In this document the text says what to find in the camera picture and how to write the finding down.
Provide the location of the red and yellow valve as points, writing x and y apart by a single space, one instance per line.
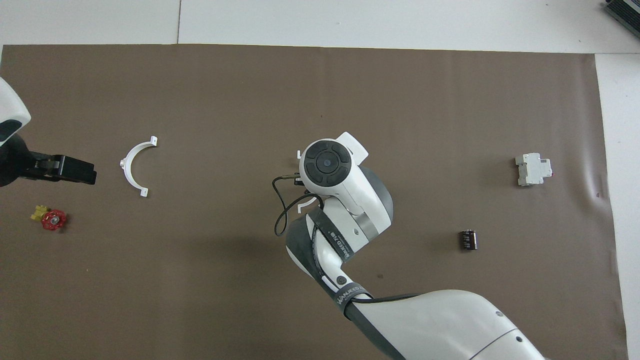
53 220

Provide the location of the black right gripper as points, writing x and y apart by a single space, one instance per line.
299 180

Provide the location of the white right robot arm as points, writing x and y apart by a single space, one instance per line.
425 320

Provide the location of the dark ribbed device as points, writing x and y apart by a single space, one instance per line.
625 12

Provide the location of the brown paper mat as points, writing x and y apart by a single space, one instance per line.
200 100

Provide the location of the white circuit breaker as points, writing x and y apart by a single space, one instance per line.
532 170

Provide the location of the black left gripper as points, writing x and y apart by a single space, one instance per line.
20 165

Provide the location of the black cylindrical capacitor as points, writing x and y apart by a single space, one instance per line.
468 240

